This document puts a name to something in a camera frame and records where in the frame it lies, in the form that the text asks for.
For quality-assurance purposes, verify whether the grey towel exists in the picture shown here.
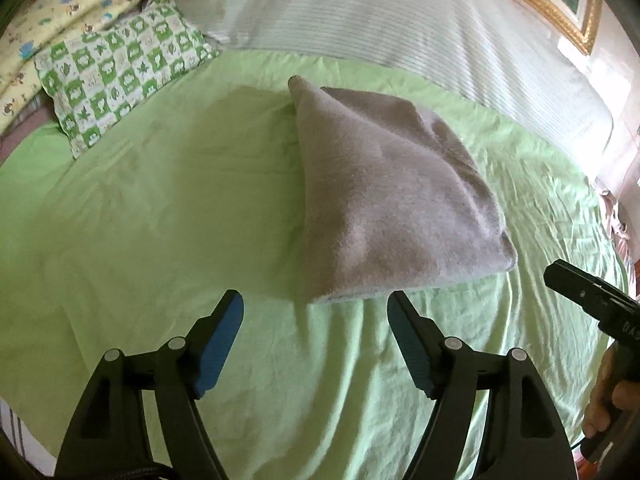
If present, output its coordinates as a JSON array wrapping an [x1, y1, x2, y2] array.
[[288, 75, 518, 306]]

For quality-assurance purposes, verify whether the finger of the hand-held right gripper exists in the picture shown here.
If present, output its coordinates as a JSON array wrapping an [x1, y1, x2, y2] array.
[[544, 260, 640, 323]]

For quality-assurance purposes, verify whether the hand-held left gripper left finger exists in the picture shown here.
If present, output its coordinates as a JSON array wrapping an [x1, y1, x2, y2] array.
[[52, 289, 245, 480]]

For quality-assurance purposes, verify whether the green and white patterned pillow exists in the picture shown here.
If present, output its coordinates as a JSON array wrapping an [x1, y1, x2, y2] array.
[[34, 0, 221, 160]]

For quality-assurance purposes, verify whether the yellow printed pillow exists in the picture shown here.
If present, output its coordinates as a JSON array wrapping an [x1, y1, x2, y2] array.
[[0, 0, 156, 133]]

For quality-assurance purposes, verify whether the gold framed picture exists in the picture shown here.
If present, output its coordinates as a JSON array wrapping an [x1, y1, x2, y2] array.
[[465, 0, 603, 56]]

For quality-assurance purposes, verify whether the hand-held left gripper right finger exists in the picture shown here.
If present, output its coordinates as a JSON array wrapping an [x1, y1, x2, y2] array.
[[387, 291, 581, 480]]

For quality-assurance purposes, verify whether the person's right hand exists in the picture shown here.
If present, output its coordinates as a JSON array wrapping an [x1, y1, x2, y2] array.
[[582, 346, 640, 438]]

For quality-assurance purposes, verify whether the mauve cloth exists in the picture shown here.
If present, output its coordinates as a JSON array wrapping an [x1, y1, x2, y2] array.
[[0, 97, 57, 151]]

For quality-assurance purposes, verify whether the light green bed sheet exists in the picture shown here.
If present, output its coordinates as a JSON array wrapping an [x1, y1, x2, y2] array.
[[0, 49, 633, 480]]

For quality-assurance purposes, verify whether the pink cloth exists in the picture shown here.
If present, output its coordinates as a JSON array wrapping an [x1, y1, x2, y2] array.
[[597, 190, 637, 263]]

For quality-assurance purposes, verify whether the white striped cloth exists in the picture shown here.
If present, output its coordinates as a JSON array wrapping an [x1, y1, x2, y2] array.
[[0, 397, 57, 467]]

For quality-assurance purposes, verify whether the large white striped pillow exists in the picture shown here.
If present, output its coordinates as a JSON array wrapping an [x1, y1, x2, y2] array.
[[160, 0, 616, 181]]

